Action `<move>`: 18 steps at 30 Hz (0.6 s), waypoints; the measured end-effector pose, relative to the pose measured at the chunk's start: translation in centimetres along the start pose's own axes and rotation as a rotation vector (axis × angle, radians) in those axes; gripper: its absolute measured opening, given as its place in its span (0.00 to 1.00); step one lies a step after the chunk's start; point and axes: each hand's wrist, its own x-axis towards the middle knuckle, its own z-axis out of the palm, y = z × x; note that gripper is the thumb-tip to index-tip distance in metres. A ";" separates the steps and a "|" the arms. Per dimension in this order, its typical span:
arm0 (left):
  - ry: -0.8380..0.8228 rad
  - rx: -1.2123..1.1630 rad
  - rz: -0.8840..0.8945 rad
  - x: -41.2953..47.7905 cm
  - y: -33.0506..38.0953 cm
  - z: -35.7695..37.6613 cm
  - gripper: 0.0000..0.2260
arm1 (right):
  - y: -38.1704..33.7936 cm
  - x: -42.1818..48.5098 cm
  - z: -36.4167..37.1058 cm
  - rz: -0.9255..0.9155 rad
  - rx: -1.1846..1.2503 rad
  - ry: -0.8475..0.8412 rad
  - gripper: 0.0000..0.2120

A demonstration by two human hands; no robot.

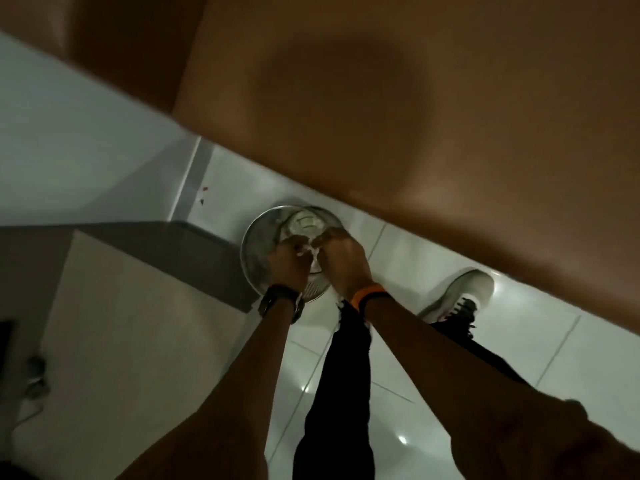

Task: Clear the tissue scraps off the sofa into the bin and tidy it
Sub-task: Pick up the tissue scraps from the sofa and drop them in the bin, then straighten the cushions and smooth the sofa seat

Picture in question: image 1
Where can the person's right hand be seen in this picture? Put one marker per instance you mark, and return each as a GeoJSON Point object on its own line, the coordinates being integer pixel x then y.
{"type": "Point", "coordinates": [345, 264]}

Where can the person's left hand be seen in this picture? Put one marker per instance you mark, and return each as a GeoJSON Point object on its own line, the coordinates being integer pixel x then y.
{"type": "Point", "coordinates": [290, 264]}

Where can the brown sofa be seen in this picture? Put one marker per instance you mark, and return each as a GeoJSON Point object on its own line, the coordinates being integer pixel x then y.
{"type": "Point", "coordinates": [400, 94]}

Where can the person's left forearm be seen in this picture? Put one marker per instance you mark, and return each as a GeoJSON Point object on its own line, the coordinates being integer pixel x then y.
{"type": "Point", "coordinates": [240, 389]}

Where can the person's right forearm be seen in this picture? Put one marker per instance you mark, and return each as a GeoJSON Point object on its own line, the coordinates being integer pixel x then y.
{"type": "Point", "coordinates": [450, 374]}

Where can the black wristwatch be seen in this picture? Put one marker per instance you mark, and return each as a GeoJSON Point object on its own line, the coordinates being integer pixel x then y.
{"type": "Point", "coordinates": [280, 294]}

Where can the orange wristband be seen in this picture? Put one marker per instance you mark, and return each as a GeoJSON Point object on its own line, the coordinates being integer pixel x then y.
{"type": "Point", "coordinates": [367, 292]}

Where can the white sneaker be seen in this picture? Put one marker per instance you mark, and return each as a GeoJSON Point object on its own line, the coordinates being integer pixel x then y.
{"type": "Point", "coordinates": [465, 289]}

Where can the black trousers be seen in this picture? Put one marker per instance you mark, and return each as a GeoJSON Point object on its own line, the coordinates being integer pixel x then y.
{"type": "Point", "coordinates": [340, 394]}

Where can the white side cabinet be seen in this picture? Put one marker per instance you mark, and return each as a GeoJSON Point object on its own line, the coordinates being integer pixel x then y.
{"type": "Point", "coordinates": [130, 354]}

